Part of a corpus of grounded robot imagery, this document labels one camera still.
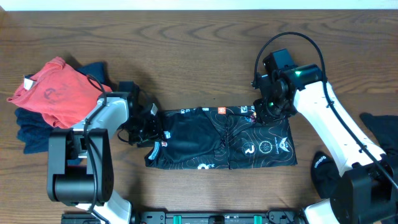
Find folded navy blue garment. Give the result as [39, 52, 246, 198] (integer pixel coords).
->
[14, 62, 108, 154]

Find black jersey with orange lines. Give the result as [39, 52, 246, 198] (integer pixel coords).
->
[145, 106, 297, 170]

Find folded orange t-shirt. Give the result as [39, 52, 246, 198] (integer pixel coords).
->
[7, 57, 102, 129]

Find plain black garment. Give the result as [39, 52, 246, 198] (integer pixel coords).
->
[310, 112, 398, 224]

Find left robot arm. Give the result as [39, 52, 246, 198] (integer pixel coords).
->
[47, 82, 160, 224]

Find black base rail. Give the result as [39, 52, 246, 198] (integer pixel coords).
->
[60, 210, 305, 224]

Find small black looped cable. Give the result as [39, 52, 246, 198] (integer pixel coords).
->
[266, 208, 299, 224]

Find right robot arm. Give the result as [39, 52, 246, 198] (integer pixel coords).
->
[252, 64, 397, 223]

